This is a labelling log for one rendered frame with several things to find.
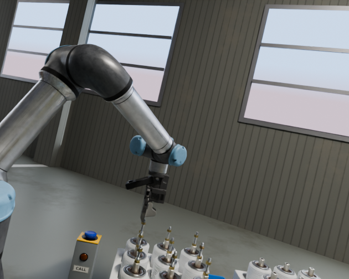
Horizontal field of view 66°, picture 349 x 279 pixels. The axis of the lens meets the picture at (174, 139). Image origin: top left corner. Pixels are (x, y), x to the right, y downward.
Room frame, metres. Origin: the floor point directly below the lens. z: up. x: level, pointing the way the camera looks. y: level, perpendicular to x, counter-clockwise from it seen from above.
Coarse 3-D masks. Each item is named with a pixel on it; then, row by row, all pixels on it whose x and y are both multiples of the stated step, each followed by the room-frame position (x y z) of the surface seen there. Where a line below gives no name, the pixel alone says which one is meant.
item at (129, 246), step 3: (129, 240) 1.11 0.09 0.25; (126, 243) 1.11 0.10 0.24; (129, 243) 1.09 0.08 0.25; (126, 246) 1.09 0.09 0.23; (129, 246) 1.08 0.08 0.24; (132, 246) 1.07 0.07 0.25; (135, 246) 1.07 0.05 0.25; (144, 246) 1.09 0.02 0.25; (147, 246) 1.10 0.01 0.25; (126, 249) 1.09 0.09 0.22; (129, 249) 1.08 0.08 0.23; (144, 249) 1.08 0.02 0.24; (147, 249) 1.10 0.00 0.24; (147, 252) 1.11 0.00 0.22
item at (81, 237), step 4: (84, 232) 0.93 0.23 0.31; (80, 236) 0.89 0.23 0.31; (84, 236) 0.90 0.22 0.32; (96, 236) 0.92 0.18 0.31; (100, 236) 0.93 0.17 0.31; (80, 240) 0.87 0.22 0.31; (84, 240) 0.87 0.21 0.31; (88, 240) 0.88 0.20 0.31; (92, 240) 0.88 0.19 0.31; (96, 240) 0.89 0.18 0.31
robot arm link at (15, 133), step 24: (72, 48) 0.69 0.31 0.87; (48, 72) 0.69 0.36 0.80; (24, 96) 0.69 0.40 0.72; (48, 96) 0.69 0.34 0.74; (72, 96) 0.73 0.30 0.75; (24, 120) 0.66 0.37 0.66; (48, 120) 0.71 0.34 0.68; (0, 144) 0.63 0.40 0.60; (24, 144) 0.67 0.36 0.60; (0, 168) 0.63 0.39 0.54
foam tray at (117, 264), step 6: (120, 252) 1.14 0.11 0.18; (120, 258) 1.09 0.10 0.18; (150, 258) 1.17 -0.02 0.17; (114, 264) 1.03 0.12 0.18; (120, 264) 1.04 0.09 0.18; (114, 270) 0.99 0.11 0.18; (150, 270) 1.05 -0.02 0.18; (114, 276) 0.95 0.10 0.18; (150, 276) 1.05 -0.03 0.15; (180, 276) 1.06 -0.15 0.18
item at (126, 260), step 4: (124, 256) 0.97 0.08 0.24; (128, 256) 0.97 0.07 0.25; (124, 260) 0.97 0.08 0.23; (128, 260) 0.96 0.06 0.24; (132, 260) 0.95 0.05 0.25; (140, 260) 0.96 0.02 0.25; (144, 260) 0.97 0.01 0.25; (124, 264) 0.96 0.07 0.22; (128, 264) 0.95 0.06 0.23; (140, 264) 0.96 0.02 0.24; (144, 264) 0.97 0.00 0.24; (120, 268) 0.99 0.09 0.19
